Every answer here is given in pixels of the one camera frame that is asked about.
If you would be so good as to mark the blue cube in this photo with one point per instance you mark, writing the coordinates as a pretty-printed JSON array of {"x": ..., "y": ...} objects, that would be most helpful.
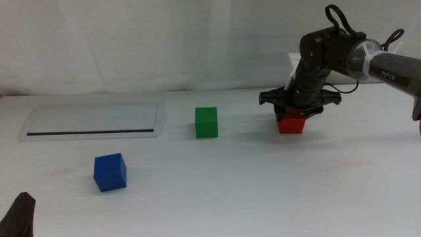
[{"x": 110, "y": 172}]

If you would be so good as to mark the green cube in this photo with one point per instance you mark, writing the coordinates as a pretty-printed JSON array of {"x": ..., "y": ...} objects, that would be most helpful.
[{"x": 206, "y": 123}]

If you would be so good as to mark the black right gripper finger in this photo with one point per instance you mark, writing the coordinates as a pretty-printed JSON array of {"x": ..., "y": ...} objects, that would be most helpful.
[
  {"x": 309, "y": 115},
  {"x": 280, "y": 113}
]

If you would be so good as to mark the black right Piper arm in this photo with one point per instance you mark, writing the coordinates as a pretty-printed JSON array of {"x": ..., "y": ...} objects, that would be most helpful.
[{"x": 332, "y": 52}]

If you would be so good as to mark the red cube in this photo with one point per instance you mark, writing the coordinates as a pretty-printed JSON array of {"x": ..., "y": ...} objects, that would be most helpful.
[{"x": 291, "y": 125}]

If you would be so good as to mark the black left Piper arm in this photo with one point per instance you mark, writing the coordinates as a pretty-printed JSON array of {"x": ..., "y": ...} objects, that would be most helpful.
[{"x": 18, "y": 217}]

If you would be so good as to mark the white zip tie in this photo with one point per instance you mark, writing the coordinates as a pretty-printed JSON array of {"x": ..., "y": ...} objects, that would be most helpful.
[{"x": 366, "y": 62}]

